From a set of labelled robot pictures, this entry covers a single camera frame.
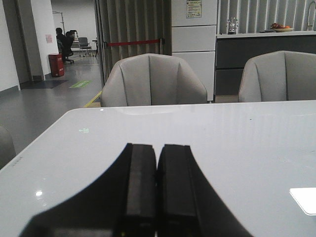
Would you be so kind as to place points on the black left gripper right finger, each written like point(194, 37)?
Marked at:
point(188, 206)

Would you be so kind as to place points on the red barrier belt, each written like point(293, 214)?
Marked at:
point(152, 41)

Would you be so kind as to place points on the left grey upholstered chair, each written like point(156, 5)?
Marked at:
point(152, 79)

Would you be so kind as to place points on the white tall cabinet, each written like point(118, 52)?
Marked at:
point(194, 40)

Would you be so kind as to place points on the fruit bowl on counter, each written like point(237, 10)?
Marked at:
point(280, 28)

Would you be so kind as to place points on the poster on cabinet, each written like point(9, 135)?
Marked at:
point(193, 9)

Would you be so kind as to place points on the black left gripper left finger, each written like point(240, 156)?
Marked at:
point(119, 203)

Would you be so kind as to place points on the pink wall notice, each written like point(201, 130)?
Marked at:
point(48, 38)

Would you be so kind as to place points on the seated person in black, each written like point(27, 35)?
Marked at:
point(64, 44)

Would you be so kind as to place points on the grey office chair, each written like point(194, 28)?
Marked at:
point(84, 45)

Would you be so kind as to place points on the red trash bin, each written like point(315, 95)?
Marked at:
point(56, 65)

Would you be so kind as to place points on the grey upholstered chair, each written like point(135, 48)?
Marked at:
point(152, 79)
point(279, 76)

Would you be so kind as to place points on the right grey upholstered chair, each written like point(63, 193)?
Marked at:
point(279, 76)

